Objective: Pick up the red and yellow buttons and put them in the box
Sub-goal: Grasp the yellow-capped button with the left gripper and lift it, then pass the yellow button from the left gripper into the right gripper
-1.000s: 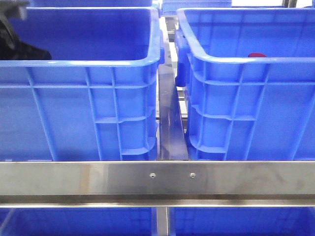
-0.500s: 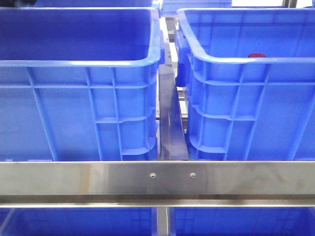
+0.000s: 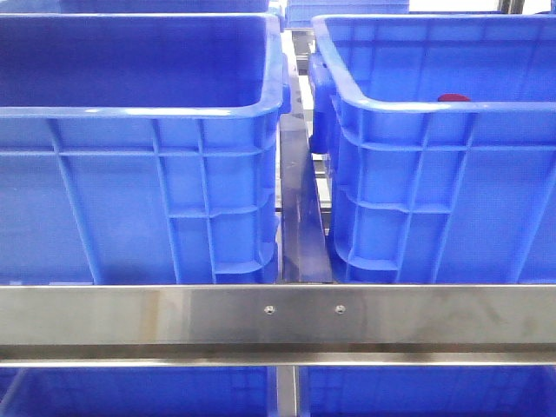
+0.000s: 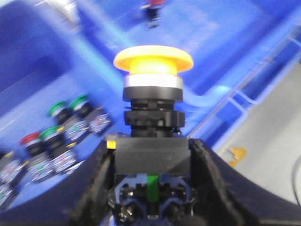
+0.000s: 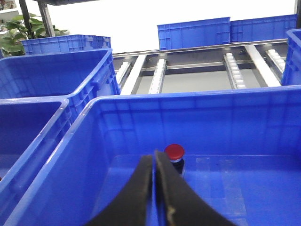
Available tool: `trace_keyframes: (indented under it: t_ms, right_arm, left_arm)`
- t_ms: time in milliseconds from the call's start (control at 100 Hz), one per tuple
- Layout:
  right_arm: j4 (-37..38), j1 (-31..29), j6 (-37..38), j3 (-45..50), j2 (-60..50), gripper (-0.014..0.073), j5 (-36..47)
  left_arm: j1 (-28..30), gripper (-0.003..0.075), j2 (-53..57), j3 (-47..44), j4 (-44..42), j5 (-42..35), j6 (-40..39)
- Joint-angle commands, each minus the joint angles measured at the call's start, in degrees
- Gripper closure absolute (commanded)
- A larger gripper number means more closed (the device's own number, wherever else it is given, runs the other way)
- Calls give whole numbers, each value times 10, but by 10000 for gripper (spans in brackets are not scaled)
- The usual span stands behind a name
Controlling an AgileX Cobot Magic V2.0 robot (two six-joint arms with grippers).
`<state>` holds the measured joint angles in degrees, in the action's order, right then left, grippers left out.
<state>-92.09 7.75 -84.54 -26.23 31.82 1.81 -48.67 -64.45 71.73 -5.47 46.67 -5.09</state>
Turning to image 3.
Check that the red button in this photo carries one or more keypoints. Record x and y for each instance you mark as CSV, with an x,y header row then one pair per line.
x,y
453,98

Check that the steel centre divider bar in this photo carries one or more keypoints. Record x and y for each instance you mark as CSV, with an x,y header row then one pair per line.
x,y
303,249

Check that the large blue crate right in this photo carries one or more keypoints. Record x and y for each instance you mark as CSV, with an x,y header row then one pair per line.
x,y
427,192

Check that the large blue crate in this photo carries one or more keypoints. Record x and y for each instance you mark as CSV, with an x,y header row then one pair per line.
x,y
139,148
427,192

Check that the large blue crate left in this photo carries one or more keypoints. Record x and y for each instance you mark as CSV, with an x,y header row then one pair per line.
x,y
139,148

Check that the blue crate rear right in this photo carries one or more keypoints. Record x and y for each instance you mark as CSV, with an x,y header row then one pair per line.
x,y
298,14

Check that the blue crate lower right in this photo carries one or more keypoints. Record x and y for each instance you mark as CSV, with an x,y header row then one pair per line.
x,y
428,391

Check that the blue crate rear left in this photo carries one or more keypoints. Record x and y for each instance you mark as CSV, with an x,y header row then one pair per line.
x,y
171,6

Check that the blue crate lower left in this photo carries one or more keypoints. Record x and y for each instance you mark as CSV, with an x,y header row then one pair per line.
x,y
143,391

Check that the steel shelf front rail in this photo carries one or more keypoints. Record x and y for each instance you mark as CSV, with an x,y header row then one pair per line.
x,y
164,326

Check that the steel vertical post below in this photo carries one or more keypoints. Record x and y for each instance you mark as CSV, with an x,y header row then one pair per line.
x,y
287,391

